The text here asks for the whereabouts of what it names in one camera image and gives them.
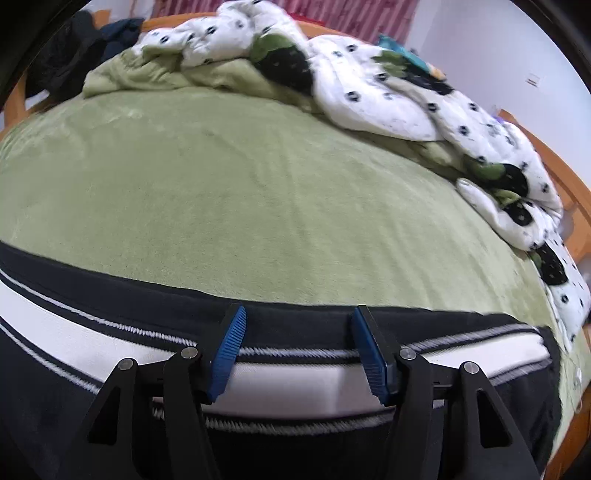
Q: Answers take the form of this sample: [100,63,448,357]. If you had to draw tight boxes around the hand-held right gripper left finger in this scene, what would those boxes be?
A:
[58,303,247,480]

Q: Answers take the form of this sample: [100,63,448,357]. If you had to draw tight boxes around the teal cloth item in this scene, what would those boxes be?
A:
[376,32,446,81]

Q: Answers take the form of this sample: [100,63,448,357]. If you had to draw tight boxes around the wooden bed frame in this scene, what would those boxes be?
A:
[0,11,591,480]

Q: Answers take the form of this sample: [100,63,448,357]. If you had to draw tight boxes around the black pants with white stripe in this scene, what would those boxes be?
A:
[0,240,561,480]

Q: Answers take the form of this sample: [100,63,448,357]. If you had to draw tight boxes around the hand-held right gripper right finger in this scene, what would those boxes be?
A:
[349,305,541,480]

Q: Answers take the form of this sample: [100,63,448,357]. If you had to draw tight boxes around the green fleece blanket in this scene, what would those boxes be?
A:
[0,58,573,462]

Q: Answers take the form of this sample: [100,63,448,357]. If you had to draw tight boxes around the white printed quilt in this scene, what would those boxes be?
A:
[134,0,591,342]

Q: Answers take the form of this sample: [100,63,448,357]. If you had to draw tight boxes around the dark clothes pile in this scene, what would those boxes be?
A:
[28,9,146,100]

